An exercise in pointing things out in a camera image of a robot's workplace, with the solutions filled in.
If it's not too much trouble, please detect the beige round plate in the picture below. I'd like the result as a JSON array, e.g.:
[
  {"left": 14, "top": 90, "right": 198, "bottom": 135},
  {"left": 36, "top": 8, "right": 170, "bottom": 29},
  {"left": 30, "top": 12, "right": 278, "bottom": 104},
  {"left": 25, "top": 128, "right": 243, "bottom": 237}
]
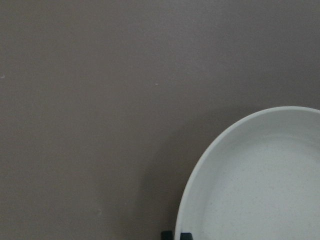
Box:
[{"left": 174, "top": 106, "right": 320, "bottom": 240}]

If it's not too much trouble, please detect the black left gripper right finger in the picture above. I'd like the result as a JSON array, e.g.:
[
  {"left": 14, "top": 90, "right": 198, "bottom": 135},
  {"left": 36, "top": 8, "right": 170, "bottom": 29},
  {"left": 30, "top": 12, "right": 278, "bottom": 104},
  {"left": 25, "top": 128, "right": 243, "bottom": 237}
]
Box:
[{"left": 180, "top": 232, "right": 193, "bottom": 240}]

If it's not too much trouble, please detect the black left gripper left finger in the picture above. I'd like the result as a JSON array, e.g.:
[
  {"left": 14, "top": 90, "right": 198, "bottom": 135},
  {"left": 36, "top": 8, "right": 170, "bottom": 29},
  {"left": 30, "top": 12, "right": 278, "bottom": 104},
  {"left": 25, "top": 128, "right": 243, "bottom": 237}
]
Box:
[{"left": 161, "top": 231, "right": 173, "bottom": 240}]

